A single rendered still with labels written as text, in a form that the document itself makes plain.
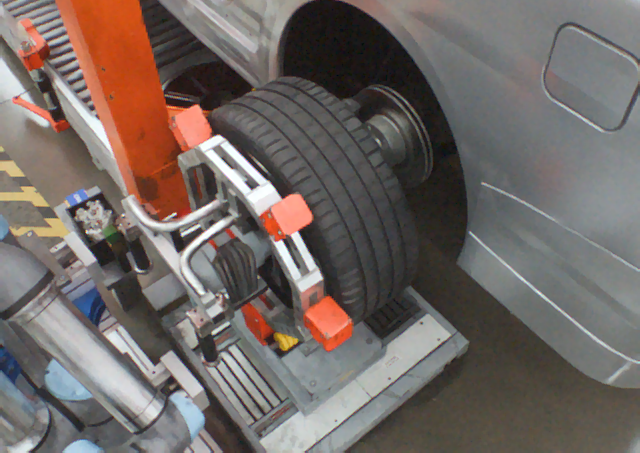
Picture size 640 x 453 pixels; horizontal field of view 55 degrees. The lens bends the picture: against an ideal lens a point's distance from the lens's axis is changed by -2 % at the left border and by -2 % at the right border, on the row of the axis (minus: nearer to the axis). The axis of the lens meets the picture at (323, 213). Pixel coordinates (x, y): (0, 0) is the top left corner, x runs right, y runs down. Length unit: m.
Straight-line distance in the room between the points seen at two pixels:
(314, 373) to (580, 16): 1.41
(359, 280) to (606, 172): 0.57
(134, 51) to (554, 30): 1.06
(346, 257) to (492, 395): 1.15
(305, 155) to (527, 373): 1.39
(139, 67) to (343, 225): 0.73
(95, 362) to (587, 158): 0.90
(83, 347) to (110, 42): 0.91
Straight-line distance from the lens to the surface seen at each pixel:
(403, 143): 1.80
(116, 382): 1.03
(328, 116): 1.44
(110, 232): 1.98
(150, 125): 1.89
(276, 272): 1.84
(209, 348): 1.49
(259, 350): 2.24
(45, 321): 0.99
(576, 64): 1.15
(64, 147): 3.34
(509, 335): 2.51
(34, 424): 1.24
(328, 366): 2.12
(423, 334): 2.36
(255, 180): 1.39
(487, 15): 1.24
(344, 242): 1.36
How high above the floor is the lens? 2.13
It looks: 50 degrees down
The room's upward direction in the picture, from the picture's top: 2 degrees counter-clockwise
